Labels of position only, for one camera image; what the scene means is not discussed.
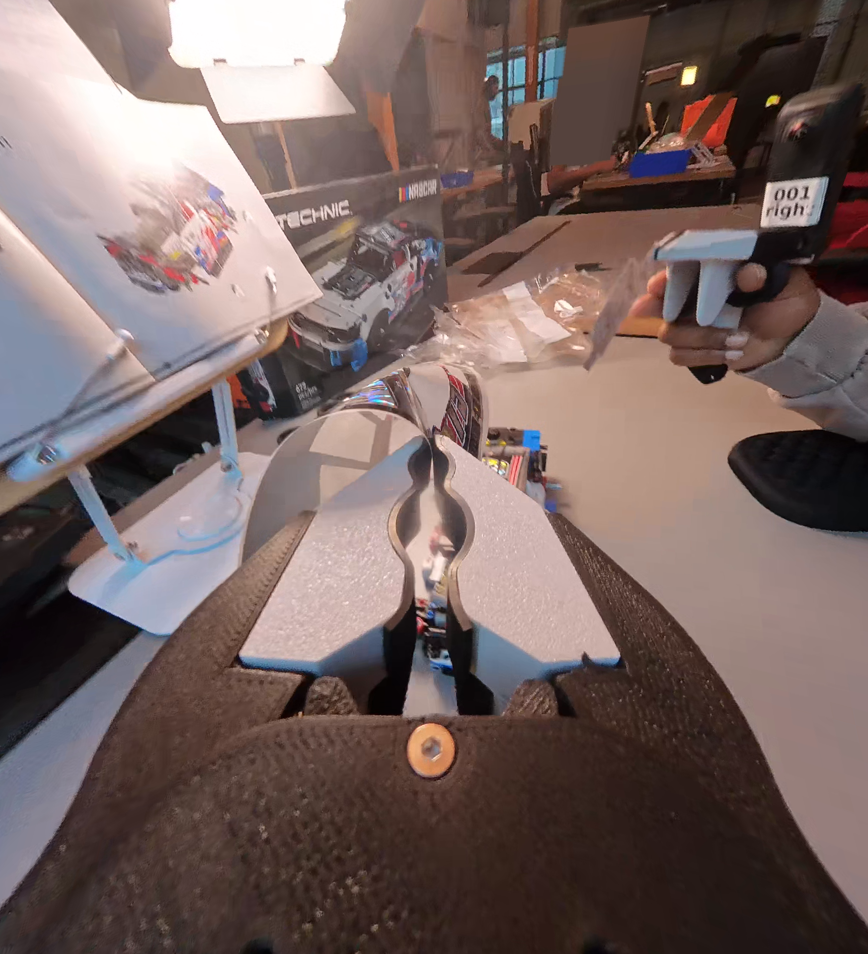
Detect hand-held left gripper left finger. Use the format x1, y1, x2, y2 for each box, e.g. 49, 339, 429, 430
238, 436, 435, 713

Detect studio light panel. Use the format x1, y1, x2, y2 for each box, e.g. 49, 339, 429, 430
167, 0, 356, 124

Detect black lego set box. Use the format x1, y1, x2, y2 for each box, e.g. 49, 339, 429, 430
225, 164, 450, 426

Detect blue storage bin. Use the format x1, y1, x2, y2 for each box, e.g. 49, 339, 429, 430
628, 148, 694, 180

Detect black mesh pad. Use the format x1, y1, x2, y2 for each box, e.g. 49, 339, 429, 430
728, 431, 868, 534

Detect white book stand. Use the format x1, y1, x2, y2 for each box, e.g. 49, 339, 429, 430
0, 313, 293, 638

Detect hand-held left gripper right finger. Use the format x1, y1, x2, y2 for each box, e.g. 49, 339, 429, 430
436, 436, 623, 713

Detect holographic sticker sheet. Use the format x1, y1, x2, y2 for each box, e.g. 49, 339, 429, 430
243, 364, 490, 597

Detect clear plastic bags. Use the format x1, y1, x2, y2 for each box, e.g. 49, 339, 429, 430
434, 264, 673, 366

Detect grey panel board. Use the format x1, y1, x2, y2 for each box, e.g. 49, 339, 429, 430
553, 15, 651, 166

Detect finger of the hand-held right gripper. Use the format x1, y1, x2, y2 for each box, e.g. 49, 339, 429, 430
650, 230, 759, 263

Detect peeled holographic sticker strip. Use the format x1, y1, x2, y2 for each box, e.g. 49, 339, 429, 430
583, 257, 662, 372

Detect lego instruction booklet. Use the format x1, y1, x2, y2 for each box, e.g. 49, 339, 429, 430
0, 0, 323, 463

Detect person's right hand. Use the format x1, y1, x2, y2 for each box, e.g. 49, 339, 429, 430
628, 261, 822, 374

